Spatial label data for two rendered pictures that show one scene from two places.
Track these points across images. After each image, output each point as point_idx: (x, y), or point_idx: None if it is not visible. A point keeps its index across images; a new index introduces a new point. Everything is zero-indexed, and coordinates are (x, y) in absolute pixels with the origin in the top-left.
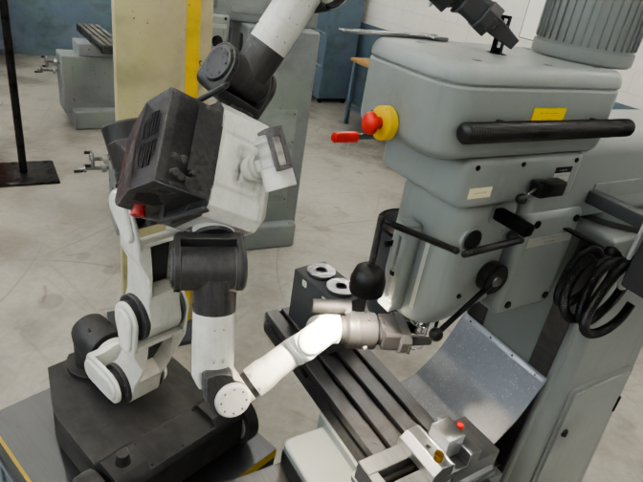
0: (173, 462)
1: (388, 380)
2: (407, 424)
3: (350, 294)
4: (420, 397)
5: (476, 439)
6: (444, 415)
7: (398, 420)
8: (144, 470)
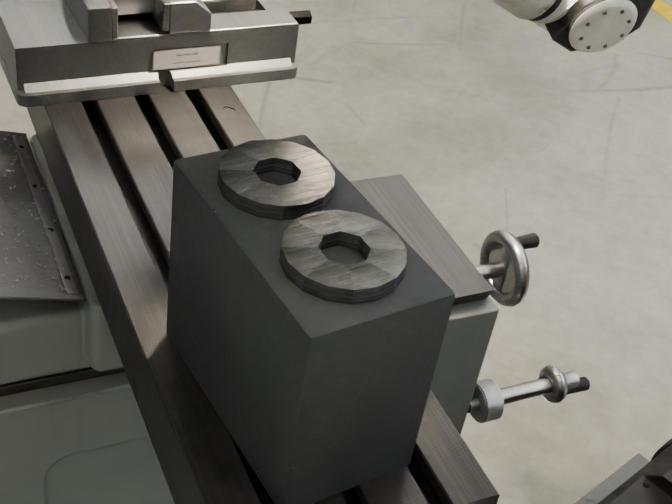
0: (600, 501)
1: (121, 218)
2: (131, 129)
3: (251, 141)
4: (13, 246)
5: (30, 18)
6: (95, 6)
7: (148, 137)
8: (656, 469)
